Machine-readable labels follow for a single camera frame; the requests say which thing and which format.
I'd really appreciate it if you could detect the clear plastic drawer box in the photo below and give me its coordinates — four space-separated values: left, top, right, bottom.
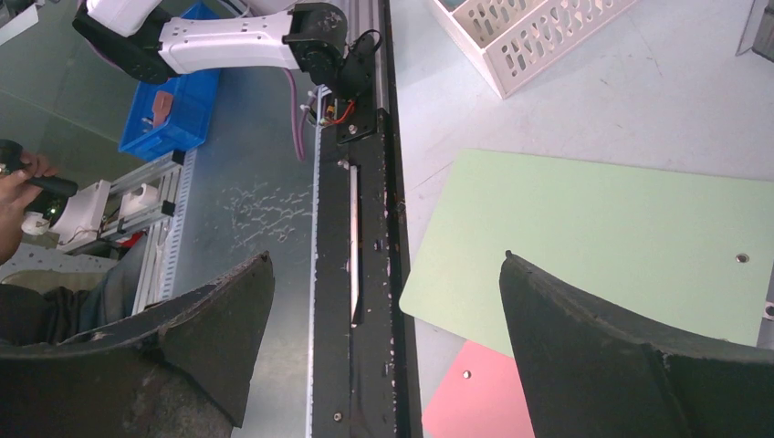
735 0 773 62

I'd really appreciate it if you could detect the blue plastic bin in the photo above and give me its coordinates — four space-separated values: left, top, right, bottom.
118 1 221 163

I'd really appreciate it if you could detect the white black teleoperation handle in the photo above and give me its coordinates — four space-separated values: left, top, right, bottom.
1 140 186 255

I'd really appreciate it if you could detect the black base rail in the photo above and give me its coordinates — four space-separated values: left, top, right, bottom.
306 1 423 437

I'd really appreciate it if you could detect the green clipboard sheet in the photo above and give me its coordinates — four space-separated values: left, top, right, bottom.
400 150 773 354

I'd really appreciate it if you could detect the white plastic file rack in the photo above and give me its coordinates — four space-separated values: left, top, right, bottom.
428 0 634 99

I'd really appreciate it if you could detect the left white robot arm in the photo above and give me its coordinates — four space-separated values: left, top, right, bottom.
72 1 382 99

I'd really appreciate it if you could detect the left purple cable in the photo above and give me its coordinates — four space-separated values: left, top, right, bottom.
282 68 319 163

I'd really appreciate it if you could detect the operator bare hand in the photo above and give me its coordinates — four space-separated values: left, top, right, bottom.
1 151 58 265

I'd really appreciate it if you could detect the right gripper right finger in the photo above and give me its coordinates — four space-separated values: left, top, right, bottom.
499 253 773 437

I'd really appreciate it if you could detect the pink clipboard sheet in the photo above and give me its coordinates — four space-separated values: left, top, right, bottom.
422 341 535 437

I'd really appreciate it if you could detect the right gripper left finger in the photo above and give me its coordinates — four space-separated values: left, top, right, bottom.
1 252 275 437

